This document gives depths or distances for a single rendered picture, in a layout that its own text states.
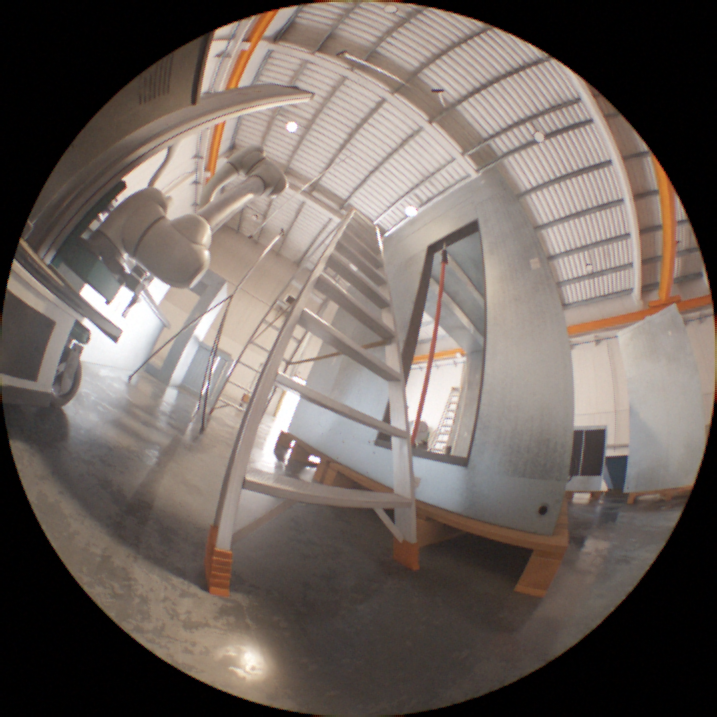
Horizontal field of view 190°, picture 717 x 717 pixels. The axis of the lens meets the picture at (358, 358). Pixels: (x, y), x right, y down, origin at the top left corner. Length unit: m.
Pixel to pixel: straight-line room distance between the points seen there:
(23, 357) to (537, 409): 1.36
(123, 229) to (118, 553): 0.67
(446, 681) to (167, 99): 1.15
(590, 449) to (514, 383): 4.57
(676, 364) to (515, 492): 4.40
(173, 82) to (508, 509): 1.47
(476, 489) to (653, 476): 4.00
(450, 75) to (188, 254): 7.74
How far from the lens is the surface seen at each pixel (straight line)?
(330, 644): 0.43
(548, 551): 0.74
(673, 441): 4.64
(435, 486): 0.96
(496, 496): 0.85
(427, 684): 0.43
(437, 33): 8.19
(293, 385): 0.48
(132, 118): 0.67
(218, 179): 1.10
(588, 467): 5.34
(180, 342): 2.97
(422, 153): 8.07
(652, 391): 4.78
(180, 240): 0.67
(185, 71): 0.74
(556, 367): 0.90
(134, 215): 0.72
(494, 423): 0.88
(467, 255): 3.42
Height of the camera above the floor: 0.34
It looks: 21 degrees up
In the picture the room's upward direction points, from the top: 20 degrees clockwise
